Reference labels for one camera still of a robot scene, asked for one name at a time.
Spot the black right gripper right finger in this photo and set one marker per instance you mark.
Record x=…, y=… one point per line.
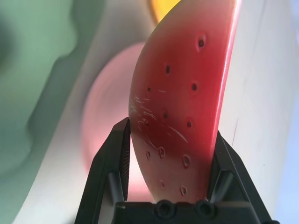
x=236, y=182

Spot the pale green serving tray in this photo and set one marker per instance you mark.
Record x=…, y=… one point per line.
x=28, y=93

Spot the yellow plastic plate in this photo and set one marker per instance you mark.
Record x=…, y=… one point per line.
x=161, y=9

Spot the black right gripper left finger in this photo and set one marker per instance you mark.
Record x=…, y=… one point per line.
x=102, y=168

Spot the pink plastic plate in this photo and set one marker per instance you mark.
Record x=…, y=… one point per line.
x=109, y=93

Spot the red watermelon slice toy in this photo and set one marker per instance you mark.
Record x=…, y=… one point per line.
x=177, y=105

